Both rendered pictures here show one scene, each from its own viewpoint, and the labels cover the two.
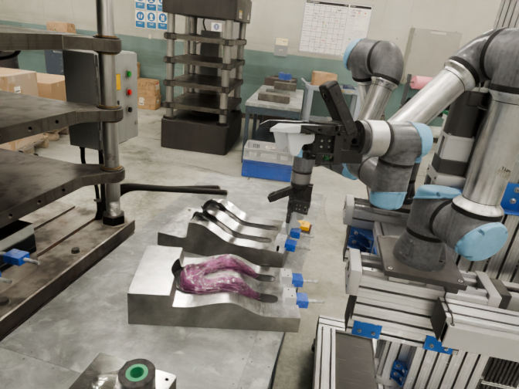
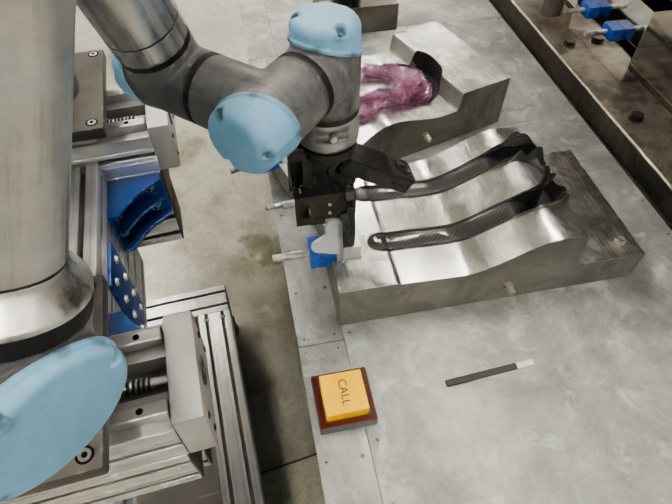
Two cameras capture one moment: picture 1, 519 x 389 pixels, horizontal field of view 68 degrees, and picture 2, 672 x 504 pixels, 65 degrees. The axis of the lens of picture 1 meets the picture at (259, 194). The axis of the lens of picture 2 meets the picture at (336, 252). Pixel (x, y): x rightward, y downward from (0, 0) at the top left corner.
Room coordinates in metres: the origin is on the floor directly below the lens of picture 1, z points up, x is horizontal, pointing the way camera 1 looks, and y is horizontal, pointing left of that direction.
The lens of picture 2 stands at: (1.87, -0.34, 1.52)
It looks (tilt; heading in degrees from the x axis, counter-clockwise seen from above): 51 degrees down; 157
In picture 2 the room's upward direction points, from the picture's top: straight up
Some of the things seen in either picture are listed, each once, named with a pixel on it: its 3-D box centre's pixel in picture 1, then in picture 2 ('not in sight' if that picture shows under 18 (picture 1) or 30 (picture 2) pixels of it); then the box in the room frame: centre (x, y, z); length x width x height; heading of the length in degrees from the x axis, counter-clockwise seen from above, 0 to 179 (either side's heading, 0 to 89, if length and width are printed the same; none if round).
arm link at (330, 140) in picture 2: (300, 177); (327, 125); (1.39, -0.15, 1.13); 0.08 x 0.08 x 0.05
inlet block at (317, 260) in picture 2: (297, 233); (315, 252); (1.38, -0.17, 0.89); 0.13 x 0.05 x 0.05; 78
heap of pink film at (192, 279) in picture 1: (220, 273); (371, 86); (1.03, 0.09, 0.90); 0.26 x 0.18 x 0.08; 95
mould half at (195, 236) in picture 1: (229, 228); (470, 214); (1.40, 0.11, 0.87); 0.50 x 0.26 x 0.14; 78
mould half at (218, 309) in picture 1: (218, 285); (370, 101); (1.03, 0.10, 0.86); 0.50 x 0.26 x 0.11; 95
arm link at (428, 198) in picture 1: (435, 208); not in sight; (1.03, -0.50, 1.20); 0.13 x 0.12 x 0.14; 18
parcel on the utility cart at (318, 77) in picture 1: (323, 80); not in sight; (7.23, -0.91, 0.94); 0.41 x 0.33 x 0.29; 93
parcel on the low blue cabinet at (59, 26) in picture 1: (61, 29); not in sight; (7.67, 4.01, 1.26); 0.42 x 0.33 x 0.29; 86
